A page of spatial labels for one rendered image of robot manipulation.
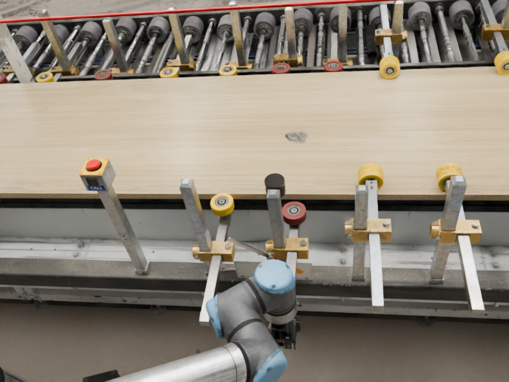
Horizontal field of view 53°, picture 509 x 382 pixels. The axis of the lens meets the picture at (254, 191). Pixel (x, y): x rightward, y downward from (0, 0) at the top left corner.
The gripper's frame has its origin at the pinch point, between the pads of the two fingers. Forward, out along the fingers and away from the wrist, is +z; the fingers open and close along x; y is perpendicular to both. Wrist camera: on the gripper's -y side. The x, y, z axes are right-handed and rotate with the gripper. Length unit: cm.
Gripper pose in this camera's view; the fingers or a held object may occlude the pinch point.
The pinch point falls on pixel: (286, 339)
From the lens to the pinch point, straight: 152.7
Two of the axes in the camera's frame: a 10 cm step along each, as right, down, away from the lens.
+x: 9.9, 0.0, -1.6
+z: 1.2, 6.8, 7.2
